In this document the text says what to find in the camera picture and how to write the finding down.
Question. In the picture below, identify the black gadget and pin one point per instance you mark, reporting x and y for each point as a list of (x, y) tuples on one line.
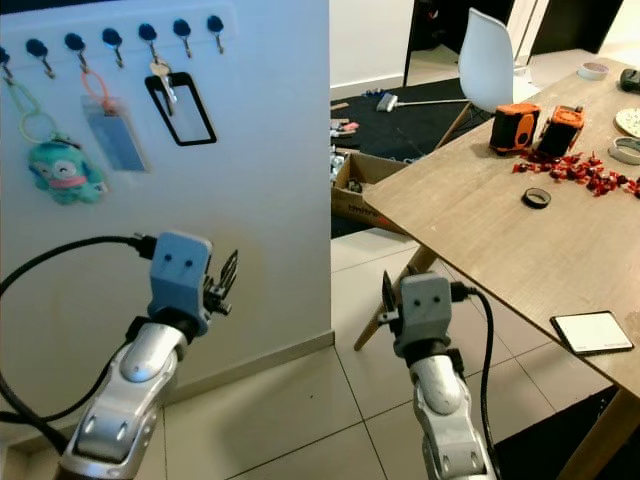
[(631, 80)]

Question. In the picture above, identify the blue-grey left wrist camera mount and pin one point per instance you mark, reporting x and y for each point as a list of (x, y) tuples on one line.
[(180, 265)]

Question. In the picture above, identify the orange and black device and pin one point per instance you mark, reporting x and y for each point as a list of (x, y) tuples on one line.
[(560, 132), (515, 128)]

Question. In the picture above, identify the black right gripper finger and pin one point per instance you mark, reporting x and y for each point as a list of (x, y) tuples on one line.
[(389, 295)]

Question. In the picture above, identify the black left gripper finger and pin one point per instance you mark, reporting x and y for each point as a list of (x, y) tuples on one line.
[(220, 277), (232, 268)]

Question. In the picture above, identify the patterned round plate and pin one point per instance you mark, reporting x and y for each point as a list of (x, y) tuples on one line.
[(630, 122)]

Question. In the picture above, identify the black floor rug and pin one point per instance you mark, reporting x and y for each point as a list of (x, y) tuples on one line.
[(410, 130)]

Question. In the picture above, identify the white hook strip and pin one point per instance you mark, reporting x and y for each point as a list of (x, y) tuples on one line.
[(93, 45)]

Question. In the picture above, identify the white screen black phone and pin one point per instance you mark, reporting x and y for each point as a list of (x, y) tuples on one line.
[(592, 333)]

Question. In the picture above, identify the brown cardboard box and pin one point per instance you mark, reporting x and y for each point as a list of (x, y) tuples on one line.
[(350, 210)]

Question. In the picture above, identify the black knob metal hook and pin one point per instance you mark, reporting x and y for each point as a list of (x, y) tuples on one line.
[(37, 47), (111, 37), (147, 32), (3, 55), (181, 27), (74, 42), (214, 21)]

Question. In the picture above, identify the white shell chair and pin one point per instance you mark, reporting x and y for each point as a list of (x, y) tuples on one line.
[(485, 60)]

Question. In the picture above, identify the black tape roll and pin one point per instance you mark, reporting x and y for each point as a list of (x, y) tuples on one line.
[(525, 199)]

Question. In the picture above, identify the wooden table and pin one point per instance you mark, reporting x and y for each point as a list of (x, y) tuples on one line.
[(490, 230)]

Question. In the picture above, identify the red wrapped candies pile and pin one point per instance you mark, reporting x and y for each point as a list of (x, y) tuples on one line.
[(580, 170)]

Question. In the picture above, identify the clear card holder orange loop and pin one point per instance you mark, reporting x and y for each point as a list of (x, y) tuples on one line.
[(112, 135)]

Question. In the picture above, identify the black bag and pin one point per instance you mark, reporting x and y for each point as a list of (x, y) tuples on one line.
[(540, 440)]

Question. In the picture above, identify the white floor mop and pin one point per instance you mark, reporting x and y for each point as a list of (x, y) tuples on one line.
[(387, 102)]

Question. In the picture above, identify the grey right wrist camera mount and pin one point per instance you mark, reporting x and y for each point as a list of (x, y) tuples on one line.
[(425, 305)]

